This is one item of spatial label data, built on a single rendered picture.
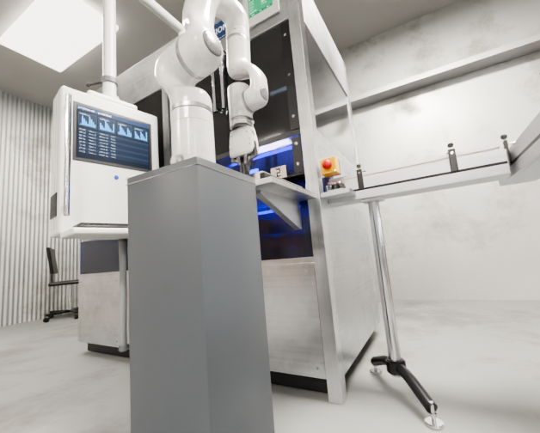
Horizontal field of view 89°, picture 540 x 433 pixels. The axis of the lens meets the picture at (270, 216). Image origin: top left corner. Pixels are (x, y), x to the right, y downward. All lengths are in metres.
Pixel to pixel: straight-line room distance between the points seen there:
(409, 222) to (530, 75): 1.81
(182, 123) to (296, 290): 0.86
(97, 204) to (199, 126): 0.97
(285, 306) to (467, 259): 2.53
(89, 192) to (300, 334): 1.24
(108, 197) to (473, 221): 3.28
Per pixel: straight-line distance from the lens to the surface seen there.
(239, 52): 1.16
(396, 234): 3.53
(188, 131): 0.81
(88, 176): 1.69
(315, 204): 1.26
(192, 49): 0.90
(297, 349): 1.38
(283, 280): 1.33
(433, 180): 1.30
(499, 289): 3.61
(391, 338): 1.39
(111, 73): 2.05
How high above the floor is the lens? 0.62
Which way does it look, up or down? 8 degrees up
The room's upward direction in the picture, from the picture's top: 5 degrees counter-clockwise
